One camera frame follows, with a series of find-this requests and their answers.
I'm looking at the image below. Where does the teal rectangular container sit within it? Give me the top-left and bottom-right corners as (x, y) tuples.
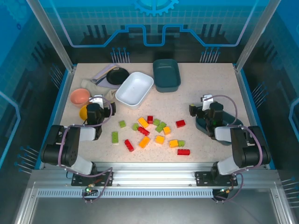
(153, 59), (182, 93)
(195, 111), (244, 146)

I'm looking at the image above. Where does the white rectangular container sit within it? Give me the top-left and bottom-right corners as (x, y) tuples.
(115, 71), (155, 110)

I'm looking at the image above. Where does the orange long lego brick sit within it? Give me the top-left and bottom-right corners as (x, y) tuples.
(137, 117), (150, 128)
(138, 136), (151, 148)

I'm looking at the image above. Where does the yellow bowl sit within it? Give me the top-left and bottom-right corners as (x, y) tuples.
(79, 105), (89, 121)

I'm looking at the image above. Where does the pink cup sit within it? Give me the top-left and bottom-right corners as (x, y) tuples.
(71, 88), (91, 108)

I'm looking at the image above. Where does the beige cloth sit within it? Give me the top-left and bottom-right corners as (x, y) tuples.
(81, 79), (122, 101)

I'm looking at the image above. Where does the black round pan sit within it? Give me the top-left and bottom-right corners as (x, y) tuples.
(106, 67), (130, 86)

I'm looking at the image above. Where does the beige wooden utensil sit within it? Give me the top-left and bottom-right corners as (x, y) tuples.
(97, 66), (119, 80)

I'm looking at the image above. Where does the purple tray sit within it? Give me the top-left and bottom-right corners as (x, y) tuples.
(93, 63), (131, 88)

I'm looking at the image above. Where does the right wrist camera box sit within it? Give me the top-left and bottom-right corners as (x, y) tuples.
(202, 94), (214, 112)

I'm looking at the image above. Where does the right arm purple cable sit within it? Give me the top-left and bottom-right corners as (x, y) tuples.
(203, 94), (263, 203)

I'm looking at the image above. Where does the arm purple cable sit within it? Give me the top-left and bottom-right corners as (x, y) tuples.
(57, 97), (117, 204)
(203, 94), (263, 203)

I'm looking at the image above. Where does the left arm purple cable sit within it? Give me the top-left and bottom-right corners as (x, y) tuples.
(57, 97), (117, 204)

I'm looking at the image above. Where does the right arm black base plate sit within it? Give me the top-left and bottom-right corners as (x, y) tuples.
(195, 171), (238, 187)

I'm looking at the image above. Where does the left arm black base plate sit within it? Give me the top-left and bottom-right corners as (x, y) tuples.
(71, 171), (114, 187)

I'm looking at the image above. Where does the aluminium mounting rail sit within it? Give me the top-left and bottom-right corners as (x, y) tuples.
(30, 162), (285, 189)

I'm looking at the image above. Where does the aluminium corner post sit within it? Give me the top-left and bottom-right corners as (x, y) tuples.
(235, 0), (282, 72)
(26, 0), (77, 72)

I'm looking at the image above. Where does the slotted cable duct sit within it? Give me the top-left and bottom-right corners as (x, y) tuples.
(36, 189), (214, 199)

